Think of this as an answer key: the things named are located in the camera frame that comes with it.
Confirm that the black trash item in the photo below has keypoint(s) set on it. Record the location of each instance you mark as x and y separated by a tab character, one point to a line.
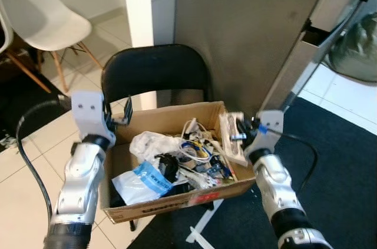
168	166

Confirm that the white plastic trash piece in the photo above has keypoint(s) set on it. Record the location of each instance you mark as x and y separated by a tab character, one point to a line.
231	122

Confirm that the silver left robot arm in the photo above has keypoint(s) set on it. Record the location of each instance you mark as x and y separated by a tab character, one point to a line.
79	184

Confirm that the dark translucent plastic bag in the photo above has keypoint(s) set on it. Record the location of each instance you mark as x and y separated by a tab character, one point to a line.
353	49

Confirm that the crumpled white plastic bag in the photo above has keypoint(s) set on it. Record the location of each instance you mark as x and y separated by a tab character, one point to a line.
150	143

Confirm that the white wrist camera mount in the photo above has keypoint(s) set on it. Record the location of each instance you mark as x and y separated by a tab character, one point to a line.
88	110
268	128

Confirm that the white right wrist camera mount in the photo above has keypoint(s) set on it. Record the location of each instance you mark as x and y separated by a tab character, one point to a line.
268	128

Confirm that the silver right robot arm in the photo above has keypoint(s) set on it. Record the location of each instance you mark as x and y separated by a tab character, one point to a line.
277	193

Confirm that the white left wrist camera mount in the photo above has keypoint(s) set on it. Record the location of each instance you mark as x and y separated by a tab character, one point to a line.
88	110

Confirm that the white bag with blue label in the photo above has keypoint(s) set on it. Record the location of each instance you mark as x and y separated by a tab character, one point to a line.
141	183

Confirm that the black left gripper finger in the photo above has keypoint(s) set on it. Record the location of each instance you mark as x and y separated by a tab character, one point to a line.
128	110

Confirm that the grey metal table leg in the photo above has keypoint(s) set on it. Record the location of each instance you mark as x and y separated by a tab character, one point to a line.
318	37

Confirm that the black padded chair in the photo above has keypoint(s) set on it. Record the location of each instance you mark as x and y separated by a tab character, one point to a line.
156	72

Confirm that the dark blue carpet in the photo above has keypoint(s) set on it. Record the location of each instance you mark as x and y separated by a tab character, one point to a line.
341	190

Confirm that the white shell chair wooden legs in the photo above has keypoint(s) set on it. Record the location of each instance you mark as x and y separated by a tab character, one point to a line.
41	16
5	34

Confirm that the brown cardboard box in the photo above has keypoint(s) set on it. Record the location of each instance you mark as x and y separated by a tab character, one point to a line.
177	205

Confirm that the black floor mat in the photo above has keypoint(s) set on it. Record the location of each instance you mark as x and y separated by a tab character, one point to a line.
23	93

